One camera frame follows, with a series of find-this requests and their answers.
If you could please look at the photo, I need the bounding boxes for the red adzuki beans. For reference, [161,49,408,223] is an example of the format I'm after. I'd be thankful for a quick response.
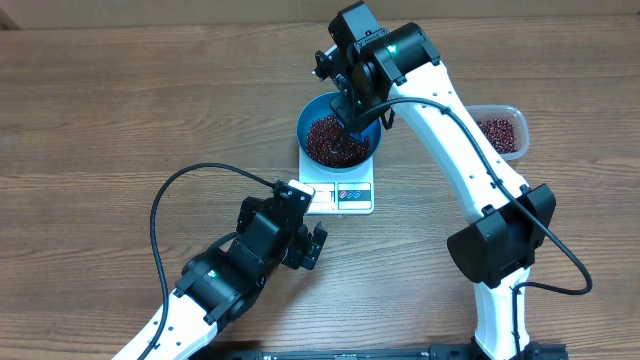
[305,113,518,169]

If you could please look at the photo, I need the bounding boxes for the blue plastic measuring scoop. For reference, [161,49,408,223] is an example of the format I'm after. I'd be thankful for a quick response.
[351,119,382,143]

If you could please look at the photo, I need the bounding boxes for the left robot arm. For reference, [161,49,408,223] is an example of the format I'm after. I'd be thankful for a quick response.
[115,191,327,360]

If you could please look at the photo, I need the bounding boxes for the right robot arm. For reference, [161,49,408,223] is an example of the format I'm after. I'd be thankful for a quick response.
[316,1,555,359]

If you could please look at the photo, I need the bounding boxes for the teal blue bowl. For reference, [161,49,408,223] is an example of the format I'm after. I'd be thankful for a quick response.
[296,92,382,160]

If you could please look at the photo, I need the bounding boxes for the white digital kitchen scale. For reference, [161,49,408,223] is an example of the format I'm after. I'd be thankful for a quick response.
[298,149,375,215]

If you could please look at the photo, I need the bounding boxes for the clear plastic bean container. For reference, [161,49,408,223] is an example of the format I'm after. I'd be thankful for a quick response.
[466,105,530,161]

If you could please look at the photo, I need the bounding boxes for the left black cable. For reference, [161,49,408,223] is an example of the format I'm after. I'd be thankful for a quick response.
[137,161,279,360]

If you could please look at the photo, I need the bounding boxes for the black cable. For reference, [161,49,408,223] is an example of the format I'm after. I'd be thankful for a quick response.
[349,96,594,360]
[137,161,279,360]

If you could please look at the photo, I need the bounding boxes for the right black cable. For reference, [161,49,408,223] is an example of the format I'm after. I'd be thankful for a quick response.
[349,96,594,360]

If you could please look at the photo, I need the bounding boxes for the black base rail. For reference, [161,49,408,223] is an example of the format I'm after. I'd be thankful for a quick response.
[192,335,569,360]

